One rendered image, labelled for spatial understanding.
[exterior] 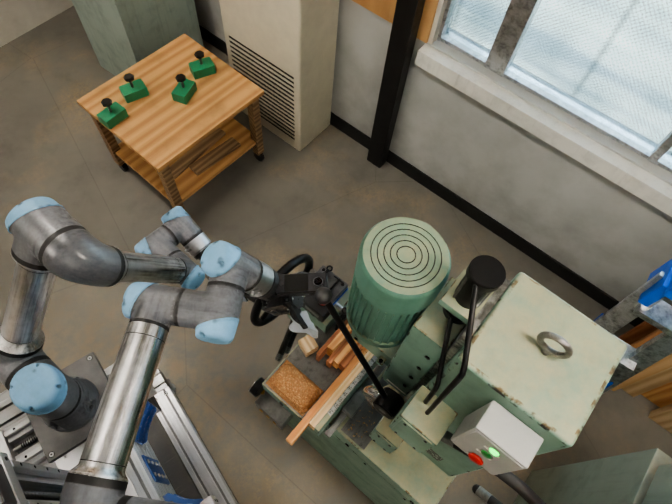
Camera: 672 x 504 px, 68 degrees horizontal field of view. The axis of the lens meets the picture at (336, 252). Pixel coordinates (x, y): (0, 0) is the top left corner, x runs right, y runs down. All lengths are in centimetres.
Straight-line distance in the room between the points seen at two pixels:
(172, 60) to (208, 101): 33
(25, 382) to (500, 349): 111
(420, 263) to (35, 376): 99
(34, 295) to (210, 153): 158
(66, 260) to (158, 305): 27
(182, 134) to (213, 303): 153
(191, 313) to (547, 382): 64
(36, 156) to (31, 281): 200
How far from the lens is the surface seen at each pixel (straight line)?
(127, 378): 97
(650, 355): 192
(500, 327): 92
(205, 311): 98
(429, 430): 107
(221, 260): 98
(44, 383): 146
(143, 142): 244
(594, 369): 96
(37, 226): 124
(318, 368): 147
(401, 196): 286
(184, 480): 216
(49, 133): 337
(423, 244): 96
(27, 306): 140
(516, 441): 92
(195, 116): 248
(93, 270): 120
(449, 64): 231
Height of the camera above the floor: 233
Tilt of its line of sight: 62 degrees down
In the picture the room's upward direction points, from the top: 8 degrees clockwise
